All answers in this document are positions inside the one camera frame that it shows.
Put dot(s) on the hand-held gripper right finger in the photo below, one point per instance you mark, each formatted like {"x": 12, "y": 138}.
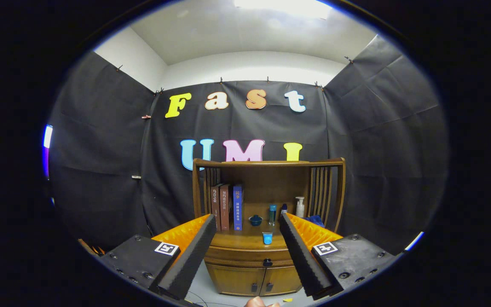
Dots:
{"x": 303, "y": 260}

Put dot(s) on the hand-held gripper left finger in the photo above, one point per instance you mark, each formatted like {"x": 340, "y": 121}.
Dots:
{"x": 194, "y": 260}

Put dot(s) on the blue cosmetic tube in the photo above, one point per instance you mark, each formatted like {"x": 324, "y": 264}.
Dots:
{"x": 267, "y": 238}

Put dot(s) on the wooden cabinet door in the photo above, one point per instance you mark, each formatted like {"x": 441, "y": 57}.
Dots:
{"x": 281, "y": 279}
{"x": 237, "y": 279}

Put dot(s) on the wooden countertop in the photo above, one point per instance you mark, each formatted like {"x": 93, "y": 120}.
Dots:
{"x": 245, "y": 238}

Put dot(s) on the wooden cabinet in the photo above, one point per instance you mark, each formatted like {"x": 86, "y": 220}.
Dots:
{"x": 267, "y": 183}

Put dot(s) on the blue folded towel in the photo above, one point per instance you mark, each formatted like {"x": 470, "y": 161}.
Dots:
{"x": 315, "y": 220}

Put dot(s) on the white pump bottle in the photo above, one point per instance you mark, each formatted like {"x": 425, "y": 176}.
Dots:
{"x": 300, "y": 209}

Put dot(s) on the teal glass bottle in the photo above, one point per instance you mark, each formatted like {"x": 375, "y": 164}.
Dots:
{"x": 272, "y": 215}

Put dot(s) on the white bottle with blue cap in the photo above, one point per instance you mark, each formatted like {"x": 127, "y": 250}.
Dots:
{"x": 284, "y": 209}

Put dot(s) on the dark brown book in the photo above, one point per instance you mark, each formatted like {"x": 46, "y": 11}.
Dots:
{"x": 215, "y": 204}

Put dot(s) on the dark blue lidded teacup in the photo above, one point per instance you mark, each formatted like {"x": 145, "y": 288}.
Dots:
{"x": 255, "y": 221}

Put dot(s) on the reddish brown book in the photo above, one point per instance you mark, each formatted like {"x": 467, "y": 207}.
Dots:
{"x": 225, "y": 207}

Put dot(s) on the blue book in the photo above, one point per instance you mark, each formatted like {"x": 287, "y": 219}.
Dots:
{"x": 238, "y": 209}

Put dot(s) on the black backdrop cloth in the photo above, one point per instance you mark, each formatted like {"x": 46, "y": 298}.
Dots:
{"x": 377, "y": 128}

